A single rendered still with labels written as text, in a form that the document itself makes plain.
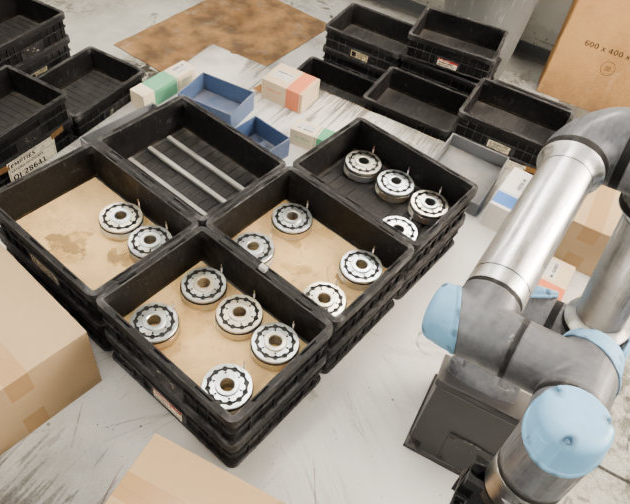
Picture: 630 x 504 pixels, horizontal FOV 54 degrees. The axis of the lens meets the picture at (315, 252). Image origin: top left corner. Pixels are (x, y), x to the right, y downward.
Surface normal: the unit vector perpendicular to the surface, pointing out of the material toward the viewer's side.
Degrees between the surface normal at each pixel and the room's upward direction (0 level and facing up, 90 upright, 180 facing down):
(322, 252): 0
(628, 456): 0
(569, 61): 75
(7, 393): 90
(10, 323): 0
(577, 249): 90
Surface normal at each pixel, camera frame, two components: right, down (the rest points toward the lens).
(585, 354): 0.08, -0.76
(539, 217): 0.01, -0.58
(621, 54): -0.44, 0.45
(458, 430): -0.47, 0.64
